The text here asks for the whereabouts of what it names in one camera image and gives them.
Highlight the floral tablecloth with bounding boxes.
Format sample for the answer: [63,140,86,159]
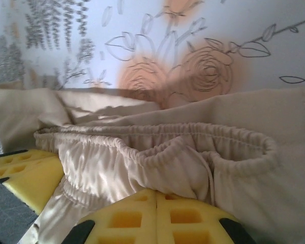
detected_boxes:
[0,0,305,191]

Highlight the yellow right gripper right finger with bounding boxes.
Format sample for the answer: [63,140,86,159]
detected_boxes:
[156,193,257,244]

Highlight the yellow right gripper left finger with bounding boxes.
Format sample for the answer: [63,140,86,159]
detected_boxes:
[63,189,157,244]

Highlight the beige drawstring shorts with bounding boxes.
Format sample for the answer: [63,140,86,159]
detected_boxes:
[0,81,305,244]

